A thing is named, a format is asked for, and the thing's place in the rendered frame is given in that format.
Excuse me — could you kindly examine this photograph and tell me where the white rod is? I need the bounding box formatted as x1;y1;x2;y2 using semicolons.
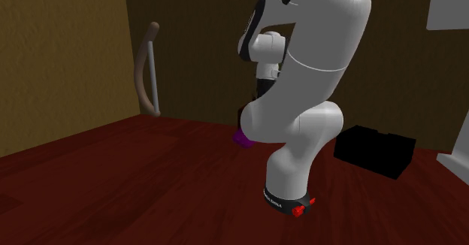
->
147;40;161;115

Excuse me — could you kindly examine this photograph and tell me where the white furniture piece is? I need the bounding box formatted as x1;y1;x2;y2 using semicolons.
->
436;108;469;186

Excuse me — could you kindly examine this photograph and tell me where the purple cup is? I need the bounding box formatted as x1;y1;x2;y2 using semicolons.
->
231;126;256;150

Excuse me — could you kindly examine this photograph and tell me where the brown curved bar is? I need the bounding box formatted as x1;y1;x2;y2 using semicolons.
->
133;21;162;118

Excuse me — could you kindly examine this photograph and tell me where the white wall panel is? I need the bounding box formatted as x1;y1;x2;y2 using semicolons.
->
425;0;469;32

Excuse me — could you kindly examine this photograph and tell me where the black box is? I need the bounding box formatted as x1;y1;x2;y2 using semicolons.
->
332;124;417;180

